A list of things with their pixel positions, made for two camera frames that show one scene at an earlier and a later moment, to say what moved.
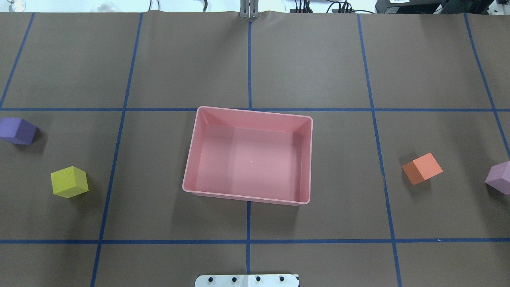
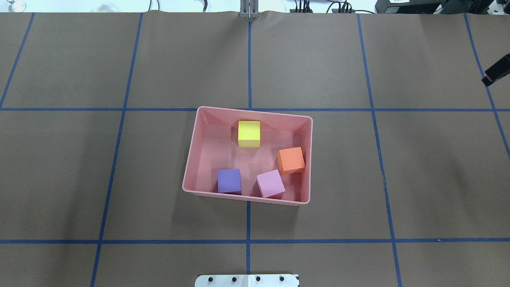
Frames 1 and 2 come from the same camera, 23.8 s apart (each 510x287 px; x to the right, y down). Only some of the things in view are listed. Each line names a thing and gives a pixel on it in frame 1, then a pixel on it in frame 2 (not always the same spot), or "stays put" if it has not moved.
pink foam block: (499, 177) -> (270, 184)
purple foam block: (17, 131) -> (229, 181)
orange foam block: (422, 169) -> (291, 161)
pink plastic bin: (250, 155) stays put
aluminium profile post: (249, 9) stays put
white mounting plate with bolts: (247, 280) stays put
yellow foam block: (69, 181) -> (249, 134)
